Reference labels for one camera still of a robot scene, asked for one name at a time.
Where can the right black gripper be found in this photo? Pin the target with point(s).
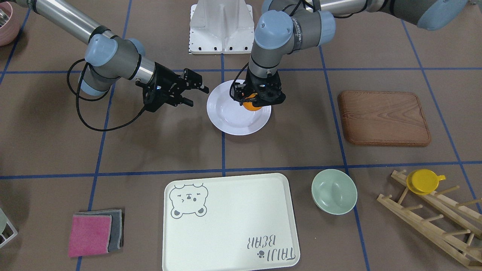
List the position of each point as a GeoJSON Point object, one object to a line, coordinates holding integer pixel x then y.
{"type": "Point", "coordinates": [165, 77]}

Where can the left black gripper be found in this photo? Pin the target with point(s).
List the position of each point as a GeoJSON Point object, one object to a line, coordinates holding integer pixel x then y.
{"type": "Point", "coordinates": [238, 92]}

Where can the orange fruit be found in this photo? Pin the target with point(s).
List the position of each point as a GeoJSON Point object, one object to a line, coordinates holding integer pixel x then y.
{"type": "Point", "coordinates": [250, 106]}

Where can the white round plate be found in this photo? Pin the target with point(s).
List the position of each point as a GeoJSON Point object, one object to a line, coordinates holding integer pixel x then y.
{"type": "Point", "coordinates": [230, 117]}

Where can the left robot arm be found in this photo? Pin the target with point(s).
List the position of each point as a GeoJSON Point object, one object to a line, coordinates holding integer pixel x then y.
{"type": "Point", "coordinates": [289, 26]}

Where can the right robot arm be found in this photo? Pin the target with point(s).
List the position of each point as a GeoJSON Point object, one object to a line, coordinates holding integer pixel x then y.
{"type": "Point", "coordinates": [109, 57]}

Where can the cream bear tray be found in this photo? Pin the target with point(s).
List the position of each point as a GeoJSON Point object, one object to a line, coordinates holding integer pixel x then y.
{"type": "Point", "coordinates": [237, 223]}

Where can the brown wooden tray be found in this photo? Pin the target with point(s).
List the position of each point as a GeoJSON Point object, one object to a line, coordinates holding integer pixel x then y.
{"type": "Point", "coordinates": [384, 118]}

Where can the green bowl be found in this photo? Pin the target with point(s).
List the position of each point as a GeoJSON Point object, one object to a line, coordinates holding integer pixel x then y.
{"type": "Point", "coordinates": [334, 192]}

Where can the pink grey cloth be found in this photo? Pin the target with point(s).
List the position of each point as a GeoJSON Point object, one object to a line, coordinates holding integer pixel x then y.
{"type": "Point", "coordinates": [96, 232]}

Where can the pink bowl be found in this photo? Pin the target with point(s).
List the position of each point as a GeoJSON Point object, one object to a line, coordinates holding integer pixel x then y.
{"type": "Point", "coordinates": [10, 30]}

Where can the yellow cup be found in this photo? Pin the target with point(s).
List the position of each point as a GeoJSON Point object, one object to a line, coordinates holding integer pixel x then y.
{"type": "Point", "coordinates": [423, 181]}

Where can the wooden cup rack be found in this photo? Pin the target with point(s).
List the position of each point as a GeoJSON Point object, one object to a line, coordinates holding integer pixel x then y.
{"type": "Point", "coordinates": [453, 229]}

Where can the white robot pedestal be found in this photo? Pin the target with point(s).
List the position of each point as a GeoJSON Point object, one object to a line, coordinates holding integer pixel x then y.
{"type": "Point", "coordinates": [221, 27]}

